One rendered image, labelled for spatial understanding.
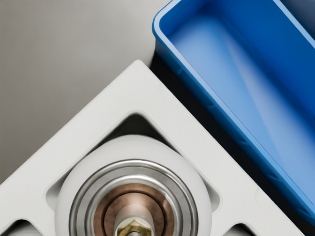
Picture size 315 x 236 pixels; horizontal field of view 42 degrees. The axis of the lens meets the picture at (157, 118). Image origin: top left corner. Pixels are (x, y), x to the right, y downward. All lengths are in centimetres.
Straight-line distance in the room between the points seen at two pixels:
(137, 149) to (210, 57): 28
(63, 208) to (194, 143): 12
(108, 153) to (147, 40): 28
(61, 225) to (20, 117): 27
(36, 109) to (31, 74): 4
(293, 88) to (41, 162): 31
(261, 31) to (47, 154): 27
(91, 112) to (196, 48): 22
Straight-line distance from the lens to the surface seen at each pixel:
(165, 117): 31
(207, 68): 50
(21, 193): 33
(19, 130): 51
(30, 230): 38
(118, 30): 51
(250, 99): 51
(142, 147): 25
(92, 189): 24
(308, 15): 46
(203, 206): 25
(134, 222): 21
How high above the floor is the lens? 49
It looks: 87 degrees down
